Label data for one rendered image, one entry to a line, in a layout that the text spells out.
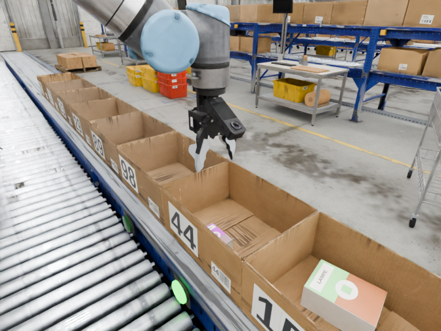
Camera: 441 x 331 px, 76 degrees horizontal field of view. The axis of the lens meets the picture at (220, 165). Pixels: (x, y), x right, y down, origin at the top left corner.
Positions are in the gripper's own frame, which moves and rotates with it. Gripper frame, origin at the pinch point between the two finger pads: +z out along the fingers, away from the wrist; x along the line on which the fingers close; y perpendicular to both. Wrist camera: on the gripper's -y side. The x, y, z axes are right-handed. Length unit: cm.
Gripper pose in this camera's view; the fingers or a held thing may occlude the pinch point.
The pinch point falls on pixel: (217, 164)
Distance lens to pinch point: 74.5
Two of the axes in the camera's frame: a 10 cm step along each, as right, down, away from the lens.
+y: -6.3, -3.6, 6.9
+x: -7.8, 3.0, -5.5
